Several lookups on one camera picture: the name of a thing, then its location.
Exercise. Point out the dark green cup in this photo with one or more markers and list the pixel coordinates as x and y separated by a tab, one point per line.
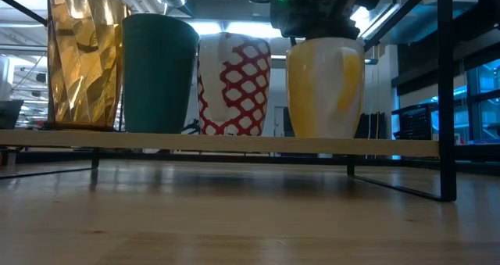
158	77

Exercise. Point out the dark grey bin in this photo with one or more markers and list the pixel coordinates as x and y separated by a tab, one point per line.
9	114

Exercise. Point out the amber faceted glass tumbler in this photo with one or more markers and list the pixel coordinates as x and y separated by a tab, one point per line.
84	61

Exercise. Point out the white mug red lattice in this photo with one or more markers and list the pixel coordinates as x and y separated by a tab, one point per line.
234	85

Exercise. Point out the black metal table frame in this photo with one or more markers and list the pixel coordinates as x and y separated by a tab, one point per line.
234	159

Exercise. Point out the black plastic crate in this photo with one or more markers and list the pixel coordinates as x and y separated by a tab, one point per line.
416	122

